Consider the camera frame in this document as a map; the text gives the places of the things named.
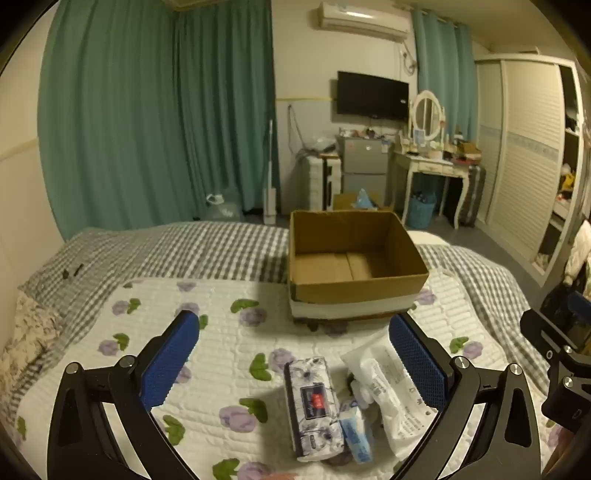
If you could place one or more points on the white stick vacuum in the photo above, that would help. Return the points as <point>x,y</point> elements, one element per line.
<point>269,198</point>

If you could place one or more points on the white oval vanity mirror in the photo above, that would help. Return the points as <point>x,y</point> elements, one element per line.
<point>427,115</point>

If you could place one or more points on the white floral quilt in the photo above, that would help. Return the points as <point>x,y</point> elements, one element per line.
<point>221,332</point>

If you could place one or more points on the white wet wipes packet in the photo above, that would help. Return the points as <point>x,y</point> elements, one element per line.
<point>392,397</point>

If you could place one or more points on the grey mini fridge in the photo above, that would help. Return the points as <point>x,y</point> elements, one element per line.
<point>364,159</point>

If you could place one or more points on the yellow toy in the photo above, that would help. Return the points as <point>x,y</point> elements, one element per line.
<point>569,181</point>

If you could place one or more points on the white suitcase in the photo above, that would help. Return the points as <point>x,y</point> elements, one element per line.
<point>318,182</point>

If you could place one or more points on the wide teal curtain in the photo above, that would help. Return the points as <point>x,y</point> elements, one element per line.
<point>111,115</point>

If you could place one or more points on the brown cardboard box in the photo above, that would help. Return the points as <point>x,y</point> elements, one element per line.
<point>360,286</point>

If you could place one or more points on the white slatted wardrobe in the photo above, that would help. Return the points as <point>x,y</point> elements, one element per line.
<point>517,152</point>

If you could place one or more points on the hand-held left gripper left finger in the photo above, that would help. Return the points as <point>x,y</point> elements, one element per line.
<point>171,364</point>

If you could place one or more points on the printed cardboard box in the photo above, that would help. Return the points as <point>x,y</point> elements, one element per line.
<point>341,202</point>

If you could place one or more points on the dark suitcase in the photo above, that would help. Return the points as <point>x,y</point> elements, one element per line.
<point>473,196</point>

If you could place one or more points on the small picture frame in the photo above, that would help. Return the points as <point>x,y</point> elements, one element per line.
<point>419,136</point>

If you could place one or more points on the narrow teal curtain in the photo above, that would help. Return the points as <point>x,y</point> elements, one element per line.
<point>443,69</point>

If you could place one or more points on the blue basket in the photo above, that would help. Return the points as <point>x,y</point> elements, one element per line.
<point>421,210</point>

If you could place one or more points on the dark floral tissue pack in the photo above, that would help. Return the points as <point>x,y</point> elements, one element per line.
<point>311,406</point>

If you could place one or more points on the black wall television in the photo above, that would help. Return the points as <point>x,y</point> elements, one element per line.
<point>371,94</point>

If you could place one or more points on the floral pillow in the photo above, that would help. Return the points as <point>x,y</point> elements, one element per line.
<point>27,332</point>

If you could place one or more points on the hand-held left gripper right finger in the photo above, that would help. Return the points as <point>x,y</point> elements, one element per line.
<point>415,364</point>

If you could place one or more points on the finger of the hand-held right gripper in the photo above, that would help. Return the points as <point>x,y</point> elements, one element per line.
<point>545,339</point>
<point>581,305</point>

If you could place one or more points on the light blue tissue packet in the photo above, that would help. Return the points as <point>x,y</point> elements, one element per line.
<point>358,434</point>

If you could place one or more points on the clear water jug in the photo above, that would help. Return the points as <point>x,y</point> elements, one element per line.
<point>224,210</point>

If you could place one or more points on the white garment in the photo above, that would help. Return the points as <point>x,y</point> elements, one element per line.
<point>579,249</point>

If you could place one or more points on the small dark item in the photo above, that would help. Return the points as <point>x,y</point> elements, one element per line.
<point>77,267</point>

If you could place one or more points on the white air conditioner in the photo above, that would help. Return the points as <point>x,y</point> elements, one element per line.
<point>364,21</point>

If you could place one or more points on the white dressing table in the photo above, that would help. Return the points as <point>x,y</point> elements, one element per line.
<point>429,166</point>

